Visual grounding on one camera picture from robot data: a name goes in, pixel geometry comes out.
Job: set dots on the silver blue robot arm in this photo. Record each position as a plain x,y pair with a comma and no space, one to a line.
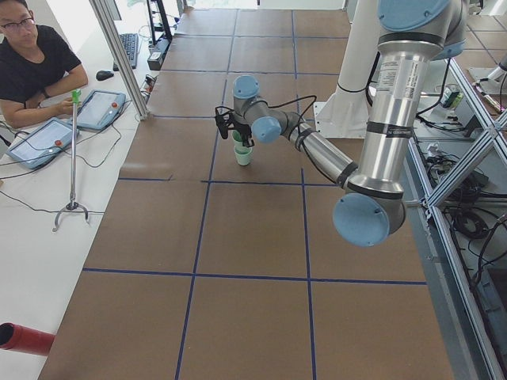
412,35

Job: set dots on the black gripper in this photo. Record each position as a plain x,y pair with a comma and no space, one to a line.
241,131

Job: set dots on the person's hand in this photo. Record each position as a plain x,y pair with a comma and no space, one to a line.
66,107

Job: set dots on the black keyboard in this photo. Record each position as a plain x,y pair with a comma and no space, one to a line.
130,42

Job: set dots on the reacher grabber tool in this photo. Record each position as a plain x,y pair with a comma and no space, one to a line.
73,204

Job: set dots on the black computer mouse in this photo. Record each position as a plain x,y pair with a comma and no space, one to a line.
102,75

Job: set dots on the red cylinder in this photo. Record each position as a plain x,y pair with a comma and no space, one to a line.
19,338

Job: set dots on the blue teach pendant near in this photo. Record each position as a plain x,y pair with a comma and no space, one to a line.
43,144

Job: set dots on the mint green cup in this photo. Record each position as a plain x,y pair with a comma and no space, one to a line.
237,139
243,155

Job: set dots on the person in black shirt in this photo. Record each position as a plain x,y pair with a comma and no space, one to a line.
36,64

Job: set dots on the aluminium frame post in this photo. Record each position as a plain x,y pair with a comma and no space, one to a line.
104,18

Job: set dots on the blue teach pendant far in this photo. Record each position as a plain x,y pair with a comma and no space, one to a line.
99,110

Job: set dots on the blue teach pendant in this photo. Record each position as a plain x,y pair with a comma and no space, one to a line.
43,144
99,110

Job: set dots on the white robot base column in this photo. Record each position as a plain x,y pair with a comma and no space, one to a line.
345,113

